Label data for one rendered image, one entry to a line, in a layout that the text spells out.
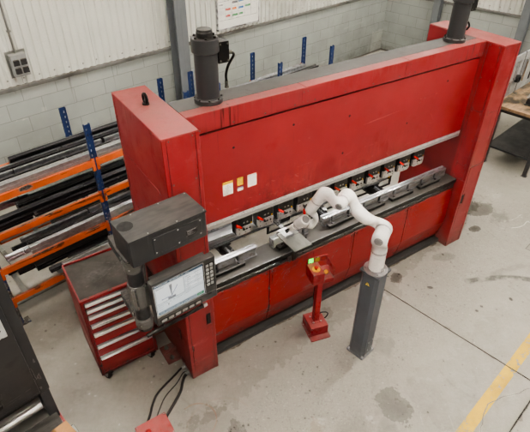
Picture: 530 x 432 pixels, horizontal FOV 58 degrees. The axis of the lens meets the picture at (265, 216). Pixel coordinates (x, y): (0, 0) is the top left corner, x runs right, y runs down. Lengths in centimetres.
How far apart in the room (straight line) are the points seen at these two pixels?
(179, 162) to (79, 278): 147
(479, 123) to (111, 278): 369
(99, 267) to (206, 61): 187
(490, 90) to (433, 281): 200
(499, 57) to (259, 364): 348
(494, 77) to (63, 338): 465
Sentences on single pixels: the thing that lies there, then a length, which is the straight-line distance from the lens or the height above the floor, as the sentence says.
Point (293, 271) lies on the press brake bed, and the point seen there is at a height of 62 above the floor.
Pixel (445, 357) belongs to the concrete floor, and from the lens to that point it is 482.
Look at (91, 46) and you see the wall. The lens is 727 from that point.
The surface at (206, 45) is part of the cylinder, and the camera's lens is 314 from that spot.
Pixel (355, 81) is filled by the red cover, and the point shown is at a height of 225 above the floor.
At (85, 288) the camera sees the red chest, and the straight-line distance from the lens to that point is 394.
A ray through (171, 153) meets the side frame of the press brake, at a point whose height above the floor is 219.
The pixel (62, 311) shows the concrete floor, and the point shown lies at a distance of 526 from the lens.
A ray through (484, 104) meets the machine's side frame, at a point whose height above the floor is 175.
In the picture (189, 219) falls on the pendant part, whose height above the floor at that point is 193.
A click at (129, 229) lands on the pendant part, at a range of 279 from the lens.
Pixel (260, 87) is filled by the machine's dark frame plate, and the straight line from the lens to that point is 355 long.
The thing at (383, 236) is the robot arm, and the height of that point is 141.
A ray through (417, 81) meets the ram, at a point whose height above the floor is 209.
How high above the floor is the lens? 361
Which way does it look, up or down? 37 degrees down
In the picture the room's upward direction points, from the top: straight up
